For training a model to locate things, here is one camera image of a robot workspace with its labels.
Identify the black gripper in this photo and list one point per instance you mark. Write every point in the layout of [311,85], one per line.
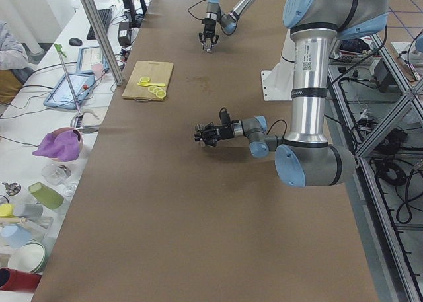
[225,132]
[209,26]

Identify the clear glass measuring cup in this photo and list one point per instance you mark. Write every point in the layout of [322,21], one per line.
[208,46]

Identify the steel cocktail jigger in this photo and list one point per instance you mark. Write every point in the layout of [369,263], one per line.
[200,135]

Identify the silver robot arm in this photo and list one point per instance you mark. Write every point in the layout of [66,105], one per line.
[227,21]
[304,157]

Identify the pink cup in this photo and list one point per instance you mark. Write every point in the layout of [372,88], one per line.
[97,70]

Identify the green plastic cup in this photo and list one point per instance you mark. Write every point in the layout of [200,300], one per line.
[46,195]

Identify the red cup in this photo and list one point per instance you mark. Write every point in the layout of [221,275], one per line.
[15,280]

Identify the bamboo cutting board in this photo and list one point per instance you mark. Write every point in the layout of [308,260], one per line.
[159,72]

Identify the lemon slice top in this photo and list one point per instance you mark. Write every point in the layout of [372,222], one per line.
[160,93]

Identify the lemon slice front bottom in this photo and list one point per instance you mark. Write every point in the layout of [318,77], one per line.
[144,80]

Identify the yellow plastic knife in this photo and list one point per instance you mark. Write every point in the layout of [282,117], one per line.
[151,84]

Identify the blue teach pendant far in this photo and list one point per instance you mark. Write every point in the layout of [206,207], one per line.
[88,56]

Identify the blue teach pendant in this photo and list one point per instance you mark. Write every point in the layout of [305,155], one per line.
[61,96]
[88,56]

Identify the black computer mouse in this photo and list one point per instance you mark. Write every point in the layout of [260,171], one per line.
[75,42]

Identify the pink bowl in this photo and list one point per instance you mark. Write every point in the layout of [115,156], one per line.
[66,145]

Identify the purple cloth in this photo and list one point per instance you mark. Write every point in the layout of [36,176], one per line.
[44,147]

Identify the long reacher grabber stick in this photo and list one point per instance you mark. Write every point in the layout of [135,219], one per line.
[61,54]

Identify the blue teach pendant near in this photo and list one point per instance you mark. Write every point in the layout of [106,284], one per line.
[61,96]

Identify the clear wine glass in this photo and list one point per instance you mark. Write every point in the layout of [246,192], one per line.
[58,175]

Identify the seated person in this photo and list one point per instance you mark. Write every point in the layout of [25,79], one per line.
[15,69]

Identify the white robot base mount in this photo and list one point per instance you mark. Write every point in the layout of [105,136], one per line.
[277,84]

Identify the aluminium frame post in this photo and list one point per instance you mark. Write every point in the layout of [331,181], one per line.
[102,38]

